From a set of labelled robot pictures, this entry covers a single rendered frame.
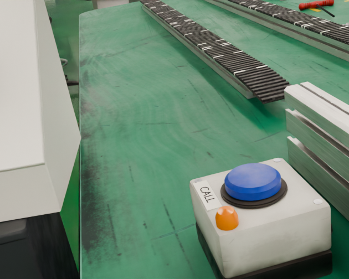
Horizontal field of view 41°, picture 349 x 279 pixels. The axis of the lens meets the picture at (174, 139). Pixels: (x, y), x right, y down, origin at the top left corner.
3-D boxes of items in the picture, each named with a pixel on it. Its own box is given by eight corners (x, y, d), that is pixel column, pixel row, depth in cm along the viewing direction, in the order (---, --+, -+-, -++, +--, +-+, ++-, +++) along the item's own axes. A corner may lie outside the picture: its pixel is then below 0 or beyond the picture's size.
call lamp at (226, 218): (213, 220, 32) (211, 205, 31) (234, 215, 32) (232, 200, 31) (220, 233, 30) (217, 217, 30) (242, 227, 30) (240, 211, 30)
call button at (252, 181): (219, 191, 36) (216, 168, 35) (268, 178, 36) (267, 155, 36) (237, 219, 32) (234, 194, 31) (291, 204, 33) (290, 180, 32)
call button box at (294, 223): (197, 239, 40) (186, 175, 37) (304, 210, 41) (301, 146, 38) (227, 306, 32) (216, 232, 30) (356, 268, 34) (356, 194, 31)
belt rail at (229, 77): (142, 9, 153) (140, -1, 152) (153, 6, 154) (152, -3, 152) (247, 98, 67) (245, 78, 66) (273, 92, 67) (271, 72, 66)
